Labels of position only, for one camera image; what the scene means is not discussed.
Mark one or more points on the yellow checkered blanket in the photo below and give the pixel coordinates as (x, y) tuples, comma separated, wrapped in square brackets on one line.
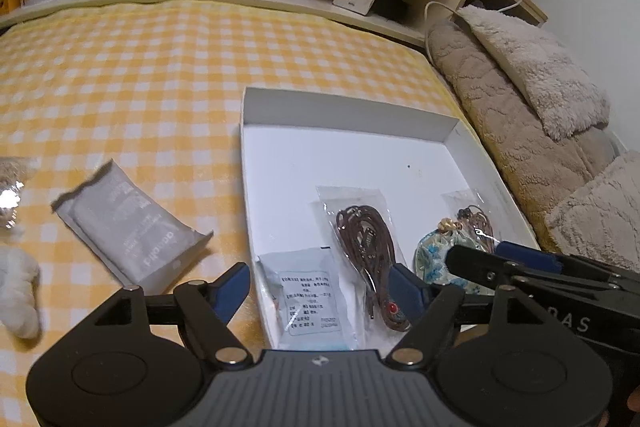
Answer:
[(157, 88)]

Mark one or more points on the beige fluffy pillow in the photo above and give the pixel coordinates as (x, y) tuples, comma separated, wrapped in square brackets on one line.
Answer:
[(600, 220), (553, 84)]

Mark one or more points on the small bag with brown cord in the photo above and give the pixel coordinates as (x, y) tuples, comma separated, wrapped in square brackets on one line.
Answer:
[(474, 213)]

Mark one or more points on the brown quilted blanket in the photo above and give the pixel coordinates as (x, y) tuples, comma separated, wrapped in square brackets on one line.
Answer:
[(538, 171)]

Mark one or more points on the blue floral fabric pouch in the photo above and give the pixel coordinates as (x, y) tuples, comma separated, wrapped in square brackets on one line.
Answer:
[(430, 254)]

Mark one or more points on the grey foil pouch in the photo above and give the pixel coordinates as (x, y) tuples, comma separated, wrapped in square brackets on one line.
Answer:
[(139, 241)]

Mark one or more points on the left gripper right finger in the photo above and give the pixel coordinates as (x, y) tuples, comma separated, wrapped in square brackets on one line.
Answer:
[(431, 312)]

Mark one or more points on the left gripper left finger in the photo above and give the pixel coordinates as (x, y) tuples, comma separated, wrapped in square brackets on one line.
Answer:
[(206, 308)]

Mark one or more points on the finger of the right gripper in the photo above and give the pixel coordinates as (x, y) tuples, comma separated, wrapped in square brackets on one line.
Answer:
[(529, 257), (485, 269)]

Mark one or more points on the white fluffy plush toy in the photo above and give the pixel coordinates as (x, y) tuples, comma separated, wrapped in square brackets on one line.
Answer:
[(18, 309)]

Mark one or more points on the bag of brown cord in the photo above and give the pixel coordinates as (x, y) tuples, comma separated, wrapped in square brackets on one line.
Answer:
[(363, 233)]

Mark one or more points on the white shallow cardboard box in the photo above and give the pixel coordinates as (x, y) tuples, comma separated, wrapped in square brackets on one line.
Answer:
[(293, 142)]

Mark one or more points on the bag of beige cords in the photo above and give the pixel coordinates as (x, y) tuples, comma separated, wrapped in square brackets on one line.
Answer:
[(14, 173)]

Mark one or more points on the white labelled packet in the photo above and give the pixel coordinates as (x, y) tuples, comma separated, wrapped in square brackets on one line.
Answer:
[(305, 289)]

